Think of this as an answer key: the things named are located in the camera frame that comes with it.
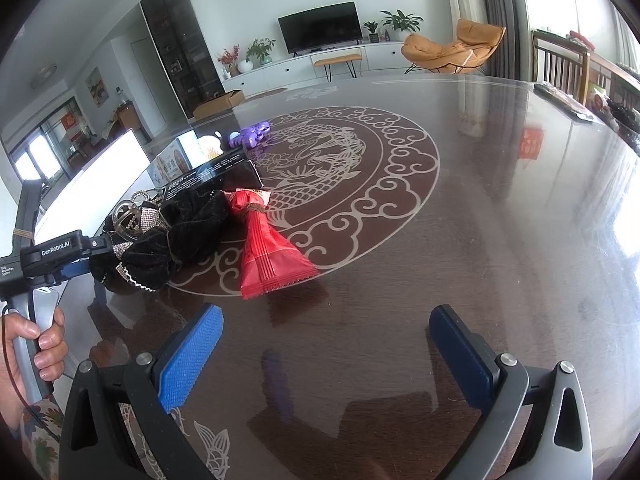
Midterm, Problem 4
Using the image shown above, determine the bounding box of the large green potted plant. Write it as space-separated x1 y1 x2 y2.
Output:
380 9 425 43

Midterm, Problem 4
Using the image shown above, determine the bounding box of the purple plastic toy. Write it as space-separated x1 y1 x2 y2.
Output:
222 122 271 150

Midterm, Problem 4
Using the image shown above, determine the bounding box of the black cardboard box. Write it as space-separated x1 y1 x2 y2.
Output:
162 149 263 206

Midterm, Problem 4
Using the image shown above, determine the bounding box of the person's left forearm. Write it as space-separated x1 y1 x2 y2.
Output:
0 394 63 480

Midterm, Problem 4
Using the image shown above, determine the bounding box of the round ceiling lamp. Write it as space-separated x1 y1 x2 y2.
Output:
29 63 58 90

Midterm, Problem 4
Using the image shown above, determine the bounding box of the wooden side cabinet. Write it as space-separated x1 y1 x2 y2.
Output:
102 101 151 143

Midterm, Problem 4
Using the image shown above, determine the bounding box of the dark patterned wooden desktop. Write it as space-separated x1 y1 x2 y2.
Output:
37 74 640 480

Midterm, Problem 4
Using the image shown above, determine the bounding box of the red flower arrangement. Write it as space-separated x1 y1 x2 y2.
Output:
217 45 242 78

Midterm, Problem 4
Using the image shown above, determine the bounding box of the black flat television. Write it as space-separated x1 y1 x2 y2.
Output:
278 2 362 56

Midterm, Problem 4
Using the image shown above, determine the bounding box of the black remote control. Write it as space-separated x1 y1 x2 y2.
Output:
533 81 596 124

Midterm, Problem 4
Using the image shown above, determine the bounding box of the framed wall painting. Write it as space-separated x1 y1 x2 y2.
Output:
85 66 108 108

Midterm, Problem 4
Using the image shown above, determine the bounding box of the cream knitted pouch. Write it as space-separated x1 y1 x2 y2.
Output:
198 137 224 162

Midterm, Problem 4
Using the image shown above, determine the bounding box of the dark glass display cabinet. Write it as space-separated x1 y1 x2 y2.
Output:
140 0 223 121

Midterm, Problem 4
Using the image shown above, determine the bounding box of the white television cabinet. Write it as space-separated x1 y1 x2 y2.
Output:
220 40 426 91

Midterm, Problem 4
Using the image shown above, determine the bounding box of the orange lounge chair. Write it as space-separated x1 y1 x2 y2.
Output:
401 19 507 75

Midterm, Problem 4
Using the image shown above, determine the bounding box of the person's left hand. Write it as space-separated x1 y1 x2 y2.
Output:
0 307 67 428

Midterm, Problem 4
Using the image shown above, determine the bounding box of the dark wooden chair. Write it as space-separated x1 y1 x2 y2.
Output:
531 29 640 111

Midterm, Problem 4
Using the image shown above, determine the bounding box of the leafy plant in pale pot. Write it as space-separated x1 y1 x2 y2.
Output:
245 37 277 67

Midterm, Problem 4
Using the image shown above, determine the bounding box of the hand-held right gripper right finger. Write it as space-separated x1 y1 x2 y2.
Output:
428 304 596 480

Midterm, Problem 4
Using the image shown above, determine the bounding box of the grey curtain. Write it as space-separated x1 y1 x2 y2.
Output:
475 0 531 81

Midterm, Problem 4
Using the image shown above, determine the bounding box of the gold pearl rhinestone hair clip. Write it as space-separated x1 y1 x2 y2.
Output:
111 190 166 241

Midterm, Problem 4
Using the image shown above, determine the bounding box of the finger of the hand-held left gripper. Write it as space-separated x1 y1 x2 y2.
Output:
51 236 117 283

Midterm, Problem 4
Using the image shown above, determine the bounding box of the blue white toothpaste box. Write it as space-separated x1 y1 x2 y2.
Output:
149 130 202 187

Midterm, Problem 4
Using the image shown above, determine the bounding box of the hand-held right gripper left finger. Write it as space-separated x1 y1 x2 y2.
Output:
59 303 225 480

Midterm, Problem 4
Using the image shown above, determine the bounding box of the red snack packet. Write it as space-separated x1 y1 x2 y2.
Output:
222 187 319 301

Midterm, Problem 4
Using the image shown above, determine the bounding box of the black velvet hair bow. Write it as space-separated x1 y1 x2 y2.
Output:
92 190 233 293

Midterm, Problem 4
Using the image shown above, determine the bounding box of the brown cardboard box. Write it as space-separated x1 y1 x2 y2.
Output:
192 89 246 121

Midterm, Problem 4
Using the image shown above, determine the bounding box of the wooden stool with metal legs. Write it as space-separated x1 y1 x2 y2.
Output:
312 52 362 82

